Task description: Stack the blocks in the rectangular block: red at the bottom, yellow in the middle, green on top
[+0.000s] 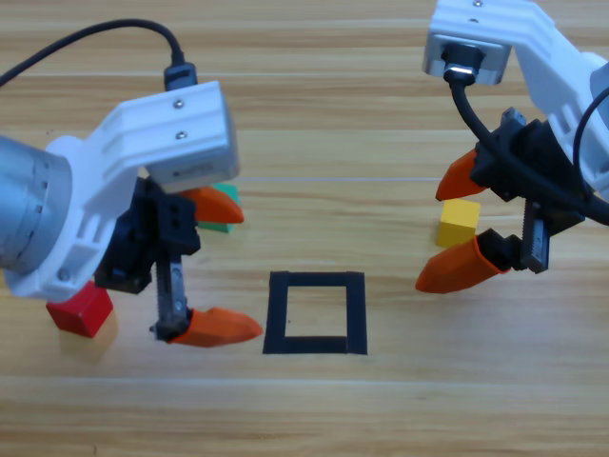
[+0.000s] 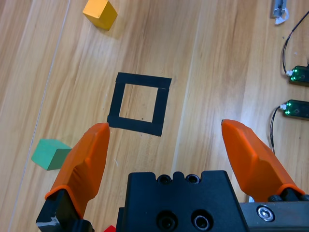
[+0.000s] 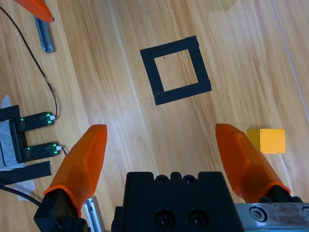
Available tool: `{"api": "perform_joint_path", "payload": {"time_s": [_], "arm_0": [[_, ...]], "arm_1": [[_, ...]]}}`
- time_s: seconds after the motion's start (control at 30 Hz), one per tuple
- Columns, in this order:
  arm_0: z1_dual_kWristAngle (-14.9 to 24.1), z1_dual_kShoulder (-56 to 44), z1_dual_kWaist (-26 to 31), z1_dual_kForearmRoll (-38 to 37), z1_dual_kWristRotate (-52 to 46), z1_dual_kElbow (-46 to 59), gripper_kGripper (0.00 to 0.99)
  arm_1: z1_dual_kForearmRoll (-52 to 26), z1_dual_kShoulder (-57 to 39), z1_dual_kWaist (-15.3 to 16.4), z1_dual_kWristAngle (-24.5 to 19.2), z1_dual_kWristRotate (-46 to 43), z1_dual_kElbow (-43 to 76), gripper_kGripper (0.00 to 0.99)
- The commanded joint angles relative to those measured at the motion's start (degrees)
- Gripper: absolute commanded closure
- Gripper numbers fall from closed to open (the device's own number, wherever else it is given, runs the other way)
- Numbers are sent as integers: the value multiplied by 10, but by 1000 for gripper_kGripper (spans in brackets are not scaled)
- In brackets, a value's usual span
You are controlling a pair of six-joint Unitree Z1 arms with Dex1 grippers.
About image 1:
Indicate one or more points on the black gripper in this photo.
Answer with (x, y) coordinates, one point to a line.
(528, 157)
(138, 238)

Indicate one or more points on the yellow wooden block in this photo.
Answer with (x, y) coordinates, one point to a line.
(457, 224)

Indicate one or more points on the green wooden block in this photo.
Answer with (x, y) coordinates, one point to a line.
(228, 192)

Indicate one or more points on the red wooden block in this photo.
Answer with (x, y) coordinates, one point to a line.
(81, 311)

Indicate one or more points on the black tape square outline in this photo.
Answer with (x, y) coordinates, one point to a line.
(277, 309)

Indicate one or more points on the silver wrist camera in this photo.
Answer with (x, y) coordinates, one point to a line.
(204, 166)
(495, 62)

